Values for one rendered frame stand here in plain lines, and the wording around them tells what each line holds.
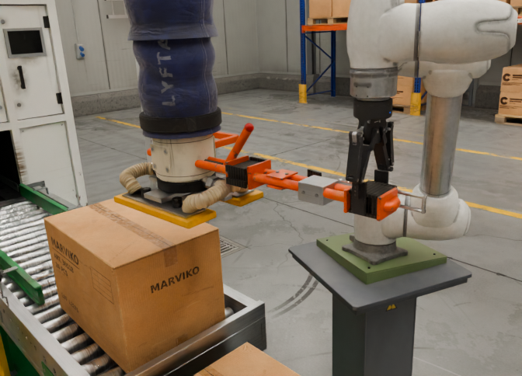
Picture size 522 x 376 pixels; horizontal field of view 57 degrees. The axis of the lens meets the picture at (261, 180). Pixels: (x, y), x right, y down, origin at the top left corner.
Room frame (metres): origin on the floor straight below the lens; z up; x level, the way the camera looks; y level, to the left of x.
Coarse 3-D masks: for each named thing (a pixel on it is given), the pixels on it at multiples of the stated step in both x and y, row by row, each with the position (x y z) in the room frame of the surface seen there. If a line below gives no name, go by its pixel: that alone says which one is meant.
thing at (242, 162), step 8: (232, 160) 1.18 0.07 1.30; (240, 160) 1.20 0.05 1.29; (248, 160) 1.22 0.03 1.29; (256, 160) 1.21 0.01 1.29; (264, 160) 1.19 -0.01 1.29; (232, 168) 1.14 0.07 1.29; (240, 168) 1.12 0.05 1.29; (248, 168) 1.12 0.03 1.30; (256, 168) 1.13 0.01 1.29; (264, 168) 1.16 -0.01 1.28; (232, 176) 1.15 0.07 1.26; (240, 176) 1.14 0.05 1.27; (248, 176) 1.12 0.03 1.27; (232, 184) 1.14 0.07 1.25; (240, 184) 1.13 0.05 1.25; (248, 184) 1.12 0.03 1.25; (256, 184) 1.13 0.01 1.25
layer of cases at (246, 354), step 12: (240, 348) 1.44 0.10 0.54; (252, 348) 1.43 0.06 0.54; (228, 360) 1.37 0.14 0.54; (240, 360) 1.37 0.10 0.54; (252, 360) 1.37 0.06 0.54; (264, 360) 1.37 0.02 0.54; (276, 360) 1.36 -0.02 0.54; (204, 372) 1.32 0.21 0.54; (216, 372) 1.32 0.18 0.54; (228, 372) 1.32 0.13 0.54; (240, 372) 1.31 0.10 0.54; (252, 372) 1.31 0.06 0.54; (264, 372) 1.31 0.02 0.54; (276, 372) 1.31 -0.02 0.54; (288, 372) 1.30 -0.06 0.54
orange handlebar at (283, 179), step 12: (216, 132) 1.62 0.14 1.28; (216, 144) 1.48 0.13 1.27; (204, 168) 1.24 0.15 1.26; (216, 168) 1.21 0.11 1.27; (264, 180) 1.10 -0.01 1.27; (276, 180) 1.07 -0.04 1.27; (288, 180) 1.06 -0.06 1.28; (300, 180) 1.07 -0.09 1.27; (324, 192) 0.98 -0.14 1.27; (336, 192) 0.97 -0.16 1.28; (396, 204) 0.89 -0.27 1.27
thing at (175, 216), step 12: (144, 192) 1.30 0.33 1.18; (132, 204) 1.28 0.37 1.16; (144, 204) 1.26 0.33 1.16; (156, 204) 1.25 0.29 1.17; (168, 204) 1.24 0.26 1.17; (180, 204) 1.21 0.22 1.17; (156, 216) 1.21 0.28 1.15; (168, 216) 1.17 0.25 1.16; (180, 216) 1.16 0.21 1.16; (192, 216) 1.16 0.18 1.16; (204, 216) 1.16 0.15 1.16; (216, 216) 1.19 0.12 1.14
